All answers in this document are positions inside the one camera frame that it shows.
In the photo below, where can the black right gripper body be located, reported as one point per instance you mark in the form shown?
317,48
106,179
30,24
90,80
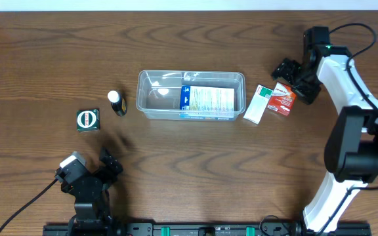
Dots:
298,80

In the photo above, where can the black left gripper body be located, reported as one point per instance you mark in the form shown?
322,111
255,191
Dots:
98,174

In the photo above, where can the red white medicine box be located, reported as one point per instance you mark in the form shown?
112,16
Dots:
282,99

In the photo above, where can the green Zam-Buk ointment box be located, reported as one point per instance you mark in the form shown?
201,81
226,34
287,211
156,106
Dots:
88,120

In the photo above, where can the white green medicine box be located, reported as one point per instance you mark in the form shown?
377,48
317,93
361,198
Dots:
258,104

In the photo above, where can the dark bottle white cap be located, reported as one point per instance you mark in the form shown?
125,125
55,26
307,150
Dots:
118,103

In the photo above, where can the blue fever patch box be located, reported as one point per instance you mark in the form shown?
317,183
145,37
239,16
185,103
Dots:
207,102

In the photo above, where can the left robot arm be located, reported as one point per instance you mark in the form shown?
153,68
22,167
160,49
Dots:
94,212

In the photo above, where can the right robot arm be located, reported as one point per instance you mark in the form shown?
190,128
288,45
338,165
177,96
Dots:
351,151

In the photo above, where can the clear plastic container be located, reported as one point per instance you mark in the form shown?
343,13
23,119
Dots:
158,93

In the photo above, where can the black mounting rail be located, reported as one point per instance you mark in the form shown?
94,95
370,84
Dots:
148,229

